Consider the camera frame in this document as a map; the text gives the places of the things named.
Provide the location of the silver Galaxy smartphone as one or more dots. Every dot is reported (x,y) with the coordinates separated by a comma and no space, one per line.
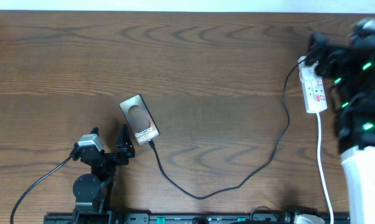
(138,117)

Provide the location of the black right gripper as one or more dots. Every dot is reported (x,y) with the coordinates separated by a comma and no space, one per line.
(330,56)

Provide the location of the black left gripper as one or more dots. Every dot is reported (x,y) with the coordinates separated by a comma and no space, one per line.
(125,140)

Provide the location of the white power strip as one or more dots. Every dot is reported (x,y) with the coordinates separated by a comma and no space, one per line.
(314,96)

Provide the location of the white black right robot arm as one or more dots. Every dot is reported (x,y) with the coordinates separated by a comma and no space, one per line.
(355,123)

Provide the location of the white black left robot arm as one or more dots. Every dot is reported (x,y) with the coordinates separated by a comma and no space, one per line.
(93,191)

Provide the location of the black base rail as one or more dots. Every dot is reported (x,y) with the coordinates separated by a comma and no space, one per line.
(144,218)

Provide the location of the white USB charger adapter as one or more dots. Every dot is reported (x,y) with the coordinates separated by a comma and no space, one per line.
(307,72)

